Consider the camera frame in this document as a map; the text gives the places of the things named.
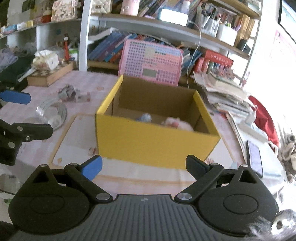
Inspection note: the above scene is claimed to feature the pink cylinder container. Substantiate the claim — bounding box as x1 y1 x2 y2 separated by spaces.
120 0 140 16

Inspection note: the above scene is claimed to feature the tissue pack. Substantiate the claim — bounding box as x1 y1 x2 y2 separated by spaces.
32 50 59 71

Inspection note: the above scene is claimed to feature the white shelf post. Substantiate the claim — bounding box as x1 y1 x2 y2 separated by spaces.
79 0 92 72

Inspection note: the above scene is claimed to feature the pile of dark clothes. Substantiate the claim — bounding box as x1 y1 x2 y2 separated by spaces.
1 48 34 88

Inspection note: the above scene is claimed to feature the clear tape roll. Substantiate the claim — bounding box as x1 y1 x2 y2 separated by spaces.
36 97 67 131

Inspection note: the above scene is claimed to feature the smartphone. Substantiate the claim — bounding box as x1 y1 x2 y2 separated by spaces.
246 141 263 178

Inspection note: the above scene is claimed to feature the red pen with watch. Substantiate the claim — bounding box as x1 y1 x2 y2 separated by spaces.
63 35 70 61

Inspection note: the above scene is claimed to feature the yellow cardboard box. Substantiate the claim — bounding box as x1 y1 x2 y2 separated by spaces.
95 76 221 169

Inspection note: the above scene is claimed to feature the wooden chess board box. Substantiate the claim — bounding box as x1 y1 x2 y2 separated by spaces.
27 61 74 87

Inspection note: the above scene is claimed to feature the pink plush pig toy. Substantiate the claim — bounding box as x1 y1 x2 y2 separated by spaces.
162 117 194 132

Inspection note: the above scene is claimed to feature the stack of papers and magazines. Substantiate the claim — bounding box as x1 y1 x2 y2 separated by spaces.
192 72 255 118

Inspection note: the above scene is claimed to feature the row of leaning books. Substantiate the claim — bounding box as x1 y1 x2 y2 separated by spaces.
87 31 149 64

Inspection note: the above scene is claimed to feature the grey spray bottle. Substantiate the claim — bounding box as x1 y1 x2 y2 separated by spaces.
135 113 152 123

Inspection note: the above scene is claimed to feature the pink keyboard learning toy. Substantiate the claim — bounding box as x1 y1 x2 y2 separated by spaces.
118 39 184 86

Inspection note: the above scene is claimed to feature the white quilted handbag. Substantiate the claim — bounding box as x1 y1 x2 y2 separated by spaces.
91 0 112 14

